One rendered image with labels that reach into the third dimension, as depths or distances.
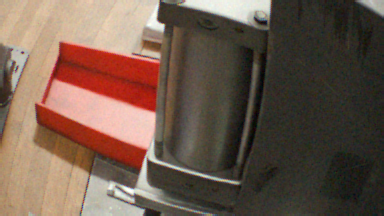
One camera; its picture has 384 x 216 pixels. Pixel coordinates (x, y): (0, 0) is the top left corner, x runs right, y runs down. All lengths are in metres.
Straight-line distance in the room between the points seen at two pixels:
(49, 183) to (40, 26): 0.30
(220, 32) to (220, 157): 0.19
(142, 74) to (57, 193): 0.23
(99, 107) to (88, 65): 0.07
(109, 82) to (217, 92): 0.60
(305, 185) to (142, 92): 0.58
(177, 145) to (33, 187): 0.47
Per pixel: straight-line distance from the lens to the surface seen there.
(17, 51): 1.59
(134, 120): 1.51
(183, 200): 1.14
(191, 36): 0.91
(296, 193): 1.01
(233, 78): 0.94
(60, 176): 1.47
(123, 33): 1.59
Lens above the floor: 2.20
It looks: 58 degrees down
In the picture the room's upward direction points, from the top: 6 degrees clockwise
